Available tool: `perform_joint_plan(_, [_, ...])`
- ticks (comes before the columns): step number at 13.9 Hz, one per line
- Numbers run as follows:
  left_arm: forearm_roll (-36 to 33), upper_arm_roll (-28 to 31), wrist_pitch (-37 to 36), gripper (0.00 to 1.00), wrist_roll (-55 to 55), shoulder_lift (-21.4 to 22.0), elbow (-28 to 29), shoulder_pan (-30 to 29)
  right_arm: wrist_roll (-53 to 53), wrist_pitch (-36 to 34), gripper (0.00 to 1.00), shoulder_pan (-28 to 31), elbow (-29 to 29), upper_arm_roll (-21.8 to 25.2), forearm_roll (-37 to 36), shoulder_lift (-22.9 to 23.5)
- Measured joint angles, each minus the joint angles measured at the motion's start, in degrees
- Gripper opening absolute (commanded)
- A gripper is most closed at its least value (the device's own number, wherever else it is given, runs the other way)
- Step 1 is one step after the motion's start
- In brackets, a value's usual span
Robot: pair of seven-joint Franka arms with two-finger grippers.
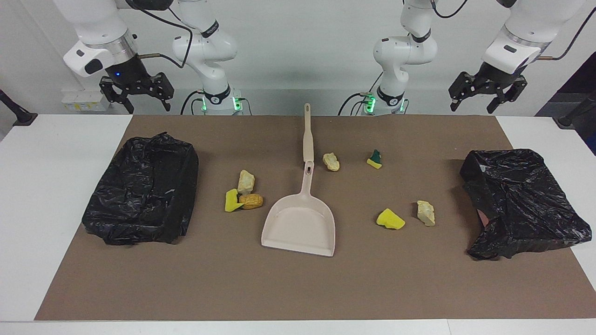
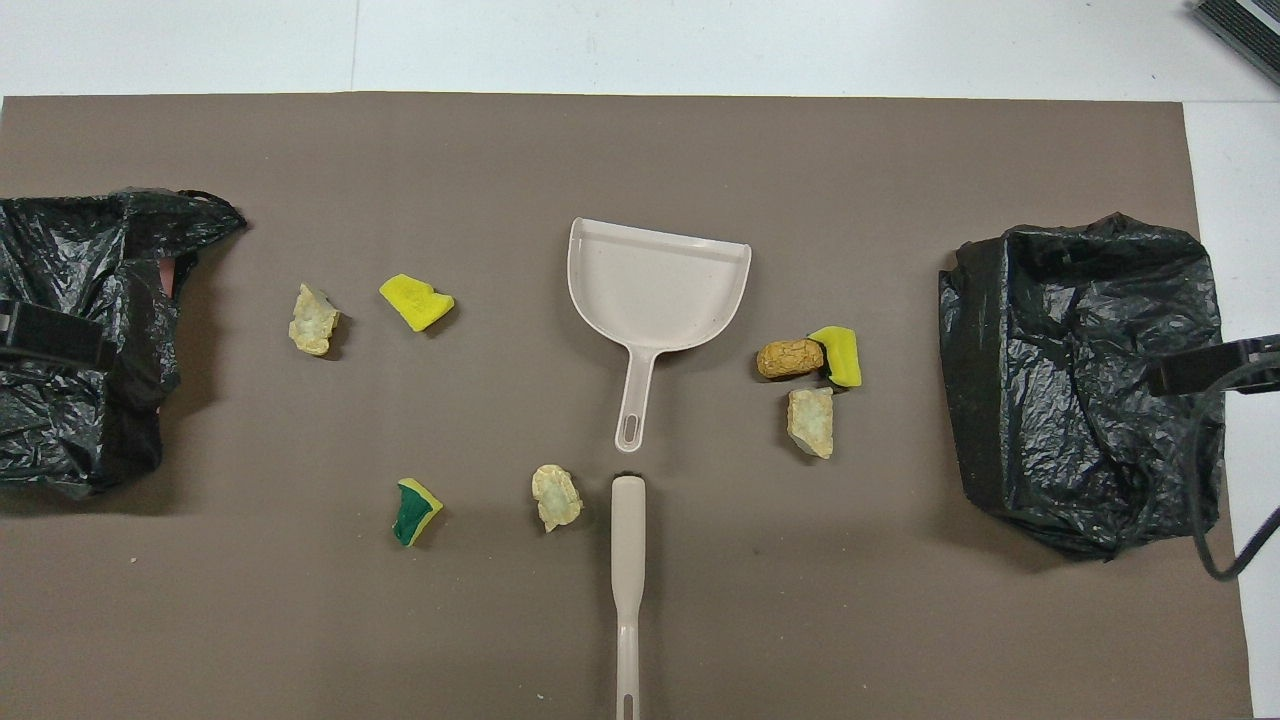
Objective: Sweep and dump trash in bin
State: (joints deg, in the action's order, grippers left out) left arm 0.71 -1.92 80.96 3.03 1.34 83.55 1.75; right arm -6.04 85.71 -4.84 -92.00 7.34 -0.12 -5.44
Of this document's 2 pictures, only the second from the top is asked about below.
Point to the black trash bag bin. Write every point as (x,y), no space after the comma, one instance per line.
(60,250)
(1080,300)

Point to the dark ribbed object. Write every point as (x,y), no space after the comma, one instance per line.
(1245,25)

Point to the cream foam chunk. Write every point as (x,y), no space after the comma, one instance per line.
(811,420)
(556,498)
(313,322)

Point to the pink plastic bin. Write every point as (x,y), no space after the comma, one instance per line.
(172,278)

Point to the beige plastic dustpan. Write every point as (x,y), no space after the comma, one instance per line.
(655,290)

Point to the brown peanut shaped toy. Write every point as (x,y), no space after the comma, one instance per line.
(788,359)

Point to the brown paper table mat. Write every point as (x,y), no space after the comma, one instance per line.
(640,150)

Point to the beige hand brush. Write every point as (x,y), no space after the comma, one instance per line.
(628,530)

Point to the green and yellow sponge piece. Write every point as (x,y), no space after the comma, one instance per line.
(410,515)

